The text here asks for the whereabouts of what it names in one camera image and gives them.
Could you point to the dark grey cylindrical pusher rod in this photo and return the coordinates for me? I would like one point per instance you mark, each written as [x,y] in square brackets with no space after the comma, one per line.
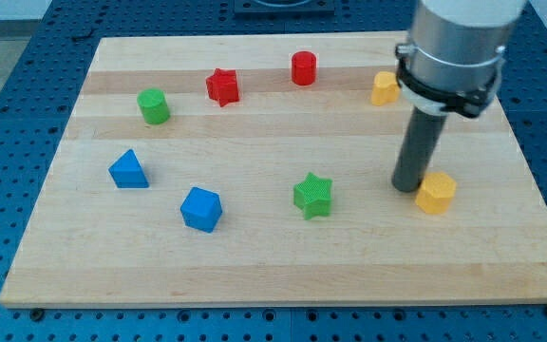
[420,140]

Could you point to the black clamp ring mount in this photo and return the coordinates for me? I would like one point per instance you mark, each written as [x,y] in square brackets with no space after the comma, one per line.
[437,102]

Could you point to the yellow hexagon block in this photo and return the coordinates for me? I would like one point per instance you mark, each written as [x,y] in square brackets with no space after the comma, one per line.
[436,192]

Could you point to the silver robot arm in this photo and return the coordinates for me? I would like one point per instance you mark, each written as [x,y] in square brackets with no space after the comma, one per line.
[451,62]

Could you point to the yellow heart block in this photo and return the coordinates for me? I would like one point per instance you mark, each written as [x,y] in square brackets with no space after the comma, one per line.
[385,89]

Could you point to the green star block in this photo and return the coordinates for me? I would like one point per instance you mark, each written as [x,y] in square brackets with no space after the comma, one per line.
[313,196]

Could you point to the red cylinder block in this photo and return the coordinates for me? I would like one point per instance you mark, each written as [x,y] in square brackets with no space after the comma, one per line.
[303,68]

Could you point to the red star block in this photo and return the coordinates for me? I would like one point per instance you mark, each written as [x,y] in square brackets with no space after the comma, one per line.
[222,86]

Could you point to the wooden board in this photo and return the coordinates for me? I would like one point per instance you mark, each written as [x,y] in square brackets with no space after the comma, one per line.
[89,244]

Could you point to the blue cube block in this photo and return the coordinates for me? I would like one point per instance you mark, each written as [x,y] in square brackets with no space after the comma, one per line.
[201,210]

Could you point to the green cylinder block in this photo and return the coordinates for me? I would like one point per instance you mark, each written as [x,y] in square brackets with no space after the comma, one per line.
[153,106]

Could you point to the blue triangle block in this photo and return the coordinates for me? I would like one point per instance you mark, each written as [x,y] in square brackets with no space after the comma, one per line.
[126,171]

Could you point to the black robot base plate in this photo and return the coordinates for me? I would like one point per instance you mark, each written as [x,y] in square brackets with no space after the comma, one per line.
[282,7]

